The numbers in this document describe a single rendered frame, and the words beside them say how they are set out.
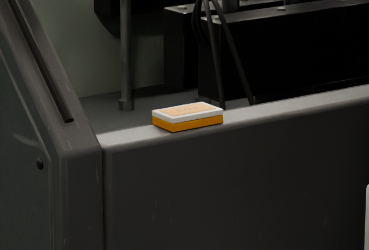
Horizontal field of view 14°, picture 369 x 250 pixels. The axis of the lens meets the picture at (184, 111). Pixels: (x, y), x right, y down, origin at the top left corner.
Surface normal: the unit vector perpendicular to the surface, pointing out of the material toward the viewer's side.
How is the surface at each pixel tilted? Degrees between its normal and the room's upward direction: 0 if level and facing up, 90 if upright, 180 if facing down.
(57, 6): 90
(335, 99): 0
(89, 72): 90
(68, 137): 43
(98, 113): 0
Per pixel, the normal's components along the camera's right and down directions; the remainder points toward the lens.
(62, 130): 0.39, -0.56
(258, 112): 0.00, -0.97
